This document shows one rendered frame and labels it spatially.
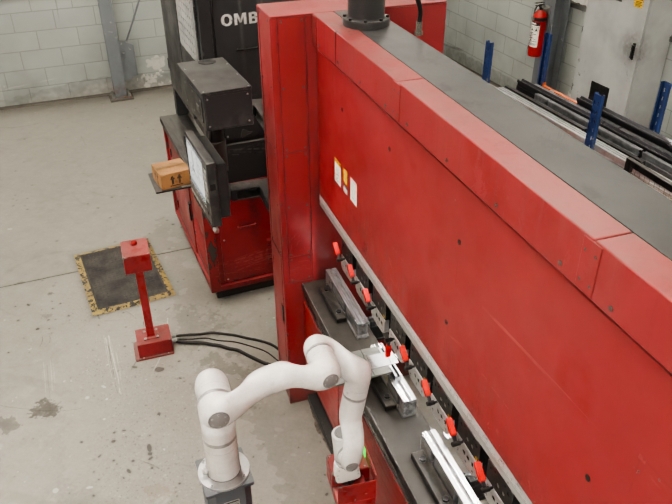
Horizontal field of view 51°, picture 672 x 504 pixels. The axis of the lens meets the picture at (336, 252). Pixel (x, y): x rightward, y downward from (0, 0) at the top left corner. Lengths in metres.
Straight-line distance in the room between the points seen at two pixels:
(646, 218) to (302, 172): 2.13
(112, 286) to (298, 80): 2.77
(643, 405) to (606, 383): 0.12
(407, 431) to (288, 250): 1.21
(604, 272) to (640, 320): 0.13
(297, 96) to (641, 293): 2.20
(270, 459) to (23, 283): 2.64
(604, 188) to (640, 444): 0.59
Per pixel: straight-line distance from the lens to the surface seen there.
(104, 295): 5.49
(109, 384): 4.73
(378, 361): 3.15
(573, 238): 1.65
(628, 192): 1.81
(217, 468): 2.66
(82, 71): 9.36
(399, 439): 3.01
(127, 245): 4.50
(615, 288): 1.57
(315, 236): 3.71
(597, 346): 1.69
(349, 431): 2.68
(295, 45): 3.29
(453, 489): 2.77
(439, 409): 2.62
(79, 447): 4.40
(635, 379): 1.62
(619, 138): 4.34
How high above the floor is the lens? 3.08
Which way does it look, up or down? 33 degrees down
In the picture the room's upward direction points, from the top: straight up
